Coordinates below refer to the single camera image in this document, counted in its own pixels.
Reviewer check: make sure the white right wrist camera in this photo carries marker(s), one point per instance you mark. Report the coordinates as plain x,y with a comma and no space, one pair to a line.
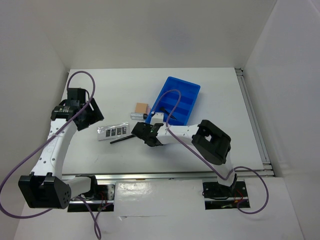
157,118

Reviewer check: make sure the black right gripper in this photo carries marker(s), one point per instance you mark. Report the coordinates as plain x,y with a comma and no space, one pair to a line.
149,125

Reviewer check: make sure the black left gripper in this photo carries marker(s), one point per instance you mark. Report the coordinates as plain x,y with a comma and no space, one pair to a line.
95,116

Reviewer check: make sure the beige square makeup sponge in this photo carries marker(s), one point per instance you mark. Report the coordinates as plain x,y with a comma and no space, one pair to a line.
142,108

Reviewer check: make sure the front aluminium rail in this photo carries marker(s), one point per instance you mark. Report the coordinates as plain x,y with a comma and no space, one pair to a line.
146,176

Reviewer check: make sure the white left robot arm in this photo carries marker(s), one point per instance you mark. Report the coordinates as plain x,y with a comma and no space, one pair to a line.
44,188

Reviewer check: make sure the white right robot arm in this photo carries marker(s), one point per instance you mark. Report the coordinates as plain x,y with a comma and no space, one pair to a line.
207,141

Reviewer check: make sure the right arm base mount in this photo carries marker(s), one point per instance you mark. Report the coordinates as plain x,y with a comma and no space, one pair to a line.
216,197

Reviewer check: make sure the black fan makeup brush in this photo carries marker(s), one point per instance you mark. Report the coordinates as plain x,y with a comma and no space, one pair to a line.
122,139

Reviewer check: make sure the hair pin card in plastic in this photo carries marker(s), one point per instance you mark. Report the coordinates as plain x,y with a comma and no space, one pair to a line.
113,132

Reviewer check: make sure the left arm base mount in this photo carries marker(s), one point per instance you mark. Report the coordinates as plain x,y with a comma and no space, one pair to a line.
102,200

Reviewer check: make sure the blue divided plastic bin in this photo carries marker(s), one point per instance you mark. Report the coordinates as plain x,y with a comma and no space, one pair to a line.
178,95

